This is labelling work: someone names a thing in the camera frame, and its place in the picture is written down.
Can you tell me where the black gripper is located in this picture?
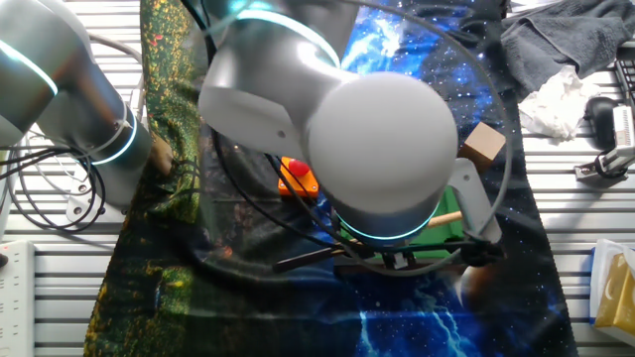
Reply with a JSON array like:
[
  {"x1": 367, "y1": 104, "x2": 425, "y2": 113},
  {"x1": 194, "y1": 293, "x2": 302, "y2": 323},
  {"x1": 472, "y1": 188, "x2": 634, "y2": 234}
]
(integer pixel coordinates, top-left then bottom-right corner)
[{"x1": 380, "y1": 249, "x2": 420, "y2": 272}]

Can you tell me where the wooden pool cue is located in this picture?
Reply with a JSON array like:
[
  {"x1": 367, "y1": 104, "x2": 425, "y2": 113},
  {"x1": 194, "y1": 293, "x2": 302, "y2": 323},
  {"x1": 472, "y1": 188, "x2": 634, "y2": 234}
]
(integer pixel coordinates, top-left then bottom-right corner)
[{"x1": 272, "y1": 210, "x2": 465, "y2": 275}]

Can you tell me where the mini green pool table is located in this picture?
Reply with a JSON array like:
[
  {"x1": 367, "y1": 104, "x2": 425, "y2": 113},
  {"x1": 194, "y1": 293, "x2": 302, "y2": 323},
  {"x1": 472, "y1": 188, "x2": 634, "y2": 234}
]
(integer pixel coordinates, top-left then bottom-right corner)
[{"x1": 332, "y1": 185, "x2": 478, "y2": 277}]

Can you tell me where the orange box with red button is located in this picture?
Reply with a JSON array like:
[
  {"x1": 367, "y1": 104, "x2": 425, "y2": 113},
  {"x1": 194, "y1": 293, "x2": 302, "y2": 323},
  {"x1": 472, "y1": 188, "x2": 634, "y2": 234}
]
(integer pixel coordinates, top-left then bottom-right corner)
[{"x1": 276, "y1": 156, "x2": 321, "y2": 200}]

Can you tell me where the wooden cube block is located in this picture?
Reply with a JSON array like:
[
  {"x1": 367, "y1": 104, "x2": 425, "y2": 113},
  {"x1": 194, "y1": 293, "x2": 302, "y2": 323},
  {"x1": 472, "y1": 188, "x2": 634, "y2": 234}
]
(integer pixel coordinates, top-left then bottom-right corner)
[{"x1": 456, "y1": 120, "x2": 508, "y2": 173}]

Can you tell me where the galaxy and forest printed cloth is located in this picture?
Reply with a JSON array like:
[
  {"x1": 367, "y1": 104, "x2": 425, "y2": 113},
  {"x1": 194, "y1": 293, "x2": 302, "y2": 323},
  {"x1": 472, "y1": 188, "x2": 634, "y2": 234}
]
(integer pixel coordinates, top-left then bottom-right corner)
[{"x1": 83, "y1": 0, "x2": 579, "y2": 357}]

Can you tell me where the yellow package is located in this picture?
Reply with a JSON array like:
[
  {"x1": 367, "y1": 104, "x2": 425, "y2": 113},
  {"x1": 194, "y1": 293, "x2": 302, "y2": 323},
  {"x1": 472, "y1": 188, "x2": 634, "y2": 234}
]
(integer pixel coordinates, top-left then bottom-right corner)
[{"x1": 588, "y1": 237, "x2": 635, "y2": 348}]

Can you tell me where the gold tissue box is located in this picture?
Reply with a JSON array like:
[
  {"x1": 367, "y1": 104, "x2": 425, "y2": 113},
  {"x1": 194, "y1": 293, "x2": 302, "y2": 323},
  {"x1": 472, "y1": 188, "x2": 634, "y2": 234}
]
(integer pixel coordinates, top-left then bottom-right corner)
[{"x1": 593, "y1": 252, "x2": 635, "y2": 336}]

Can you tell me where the crumpled white tissue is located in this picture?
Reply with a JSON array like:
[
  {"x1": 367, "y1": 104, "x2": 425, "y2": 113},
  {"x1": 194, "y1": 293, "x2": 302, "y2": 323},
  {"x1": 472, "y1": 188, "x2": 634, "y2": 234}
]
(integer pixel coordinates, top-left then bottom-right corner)
[{"x1": 520, "y1": 65, "x2": 602, "y2": 146}]

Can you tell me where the black rounded device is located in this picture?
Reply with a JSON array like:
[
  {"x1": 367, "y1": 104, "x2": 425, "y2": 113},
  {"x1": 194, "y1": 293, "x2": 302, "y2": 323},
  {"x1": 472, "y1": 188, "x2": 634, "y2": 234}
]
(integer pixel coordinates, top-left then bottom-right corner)
[{"x1": 583, "y1": 96, "x2": 619, "y2": 152}]

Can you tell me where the grey towel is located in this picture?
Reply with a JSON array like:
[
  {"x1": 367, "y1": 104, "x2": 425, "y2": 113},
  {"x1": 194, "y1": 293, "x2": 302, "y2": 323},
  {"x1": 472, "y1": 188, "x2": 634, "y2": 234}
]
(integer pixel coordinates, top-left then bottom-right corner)
[{"x1": 500, "y1": 0, "x2": 635, "y2": 98}]

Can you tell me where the black keyboard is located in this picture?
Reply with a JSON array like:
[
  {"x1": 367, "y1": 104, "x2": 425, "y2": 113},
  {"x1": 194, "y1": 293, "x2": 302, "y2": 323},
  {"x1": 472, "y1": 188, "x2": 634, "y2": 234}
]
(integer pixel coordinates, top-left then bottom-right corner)
[{"x1": 614, "y1": 44, "x2": 635, "y2": 96}]

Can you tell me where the white power strip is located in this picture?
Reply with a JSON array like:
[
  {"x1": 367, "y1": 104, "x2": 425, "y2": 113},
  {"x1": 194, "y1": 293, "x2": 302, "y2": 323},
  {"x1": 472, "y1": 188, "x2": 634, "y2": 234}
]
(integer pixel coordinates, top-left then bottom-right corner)
[{"x1": 0, "y1": 240, "x2": 37, "y2": 357}]

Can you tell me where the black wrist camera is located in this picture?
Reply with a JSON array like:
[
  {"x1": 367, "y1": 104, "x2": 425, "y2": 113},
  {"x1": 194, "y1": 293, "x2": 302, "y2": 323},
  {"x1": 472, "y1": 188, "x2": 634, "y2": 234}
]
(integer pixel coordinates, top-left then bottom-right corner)
[{"x1": 459, "y1": 239, "x2": 507, "y2": 269}]

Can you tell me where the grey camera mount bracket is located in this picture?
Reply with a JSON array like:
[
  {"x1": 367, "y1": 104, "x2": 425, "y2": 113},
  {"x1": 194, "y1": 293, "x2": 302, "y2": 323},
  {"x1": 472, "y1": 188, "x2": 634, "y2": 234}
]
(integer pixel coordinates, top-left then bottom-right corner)
[{"x1": 447, "y1": 157, "x2": 504, "y2": 246}]

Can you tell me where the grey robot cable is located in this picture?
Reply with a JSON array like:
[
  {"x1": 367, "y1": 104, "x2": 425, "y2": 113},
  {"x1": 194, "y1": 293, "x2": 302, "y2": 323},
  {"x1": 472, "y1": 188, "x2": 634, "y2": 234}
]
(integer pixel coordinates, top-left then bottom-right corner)
[{"x1": 207, "y1": 0, "x2": 515, "y2": 280}]

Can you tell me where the silver camera on small stand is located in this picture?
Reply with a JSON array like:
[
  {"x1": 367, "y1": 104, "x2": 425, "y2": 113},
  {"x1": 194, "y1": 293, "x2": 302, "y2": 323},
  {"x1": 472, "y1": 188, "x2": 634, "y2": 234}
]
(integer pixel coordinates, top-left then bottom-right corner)
[{"x1": 573, "y1": 145, "x2": 635, "y2": 183}]

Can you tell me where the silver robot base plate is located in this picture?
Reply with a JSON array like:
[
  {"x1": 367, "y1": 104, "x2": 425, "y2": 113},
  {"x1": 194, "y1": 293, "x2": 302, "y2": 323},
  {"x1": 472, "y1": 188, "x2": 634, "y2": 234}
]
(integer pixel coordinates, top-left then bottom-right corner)
[{"x1": 65, "y1": 182, "x2": 128, "y2": 226}]

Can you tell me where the pale grey hose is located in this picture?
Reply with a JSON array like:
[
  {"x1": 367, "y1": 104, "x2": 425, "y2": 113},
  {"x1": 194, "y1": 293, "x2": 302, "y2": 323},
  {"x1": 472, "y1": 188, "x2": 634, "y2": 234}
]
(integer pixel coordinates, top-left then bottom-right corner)
[{"x1": 86, "y1": 32, "x2": 148, "y2": 123}]

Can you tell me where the black base cable bundle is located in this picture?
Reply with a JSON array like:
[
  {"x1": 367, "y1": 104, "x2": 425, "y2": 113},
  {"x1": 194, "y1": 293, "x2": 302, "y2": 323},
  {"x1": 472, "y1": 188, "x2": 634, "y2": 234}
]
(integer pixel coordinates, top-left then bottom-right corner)
[{"x1": 0, "y1": 143, "x2": 108, "y2": 235}]

